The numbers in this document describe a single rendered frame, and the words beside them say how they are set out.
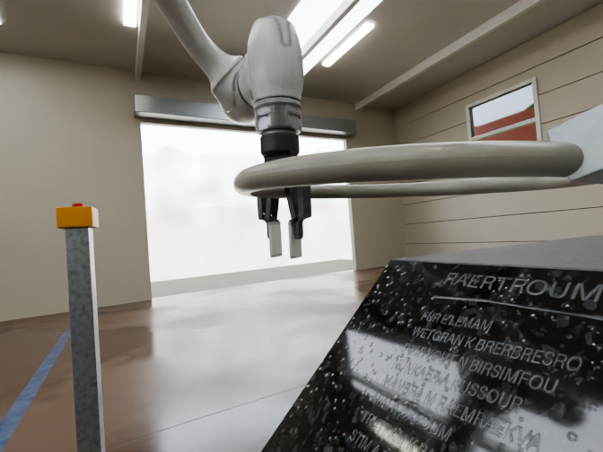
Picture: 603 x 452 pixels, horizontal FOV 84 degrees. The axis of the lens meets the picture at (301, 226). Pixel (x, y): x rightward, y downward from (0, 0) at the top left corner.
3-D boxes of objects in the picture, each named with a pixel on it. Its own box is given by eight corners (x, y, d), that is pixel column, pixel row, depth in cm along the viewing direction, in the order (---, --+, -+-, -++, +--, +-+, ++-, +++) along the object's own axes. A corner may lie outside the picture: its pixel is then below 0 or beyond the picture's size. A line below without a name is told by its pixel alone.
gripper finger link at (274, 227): (270, 221, 65) (267, 221, 66) (272, 257, 66) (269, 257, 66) (281, 221, 68) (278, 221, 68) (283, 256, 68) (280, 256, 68)
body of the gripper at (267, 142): (249, 136, 64) (252, 185, 65) (282, 127, 59) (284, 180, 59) (276, 141, 70) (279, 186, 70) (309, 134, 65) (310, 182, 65)
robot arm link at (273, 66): (316, 99, 62) (285, 117, 74) (311, 12, 61) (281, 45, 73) (261, 91, 57) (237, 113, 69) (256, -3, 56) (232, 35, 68)
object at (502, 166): (665, 184, 45) (666, 161, 45) (482, 158, 17) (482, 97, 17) (381, 199, 85) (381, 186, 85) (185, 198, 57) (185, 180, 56)
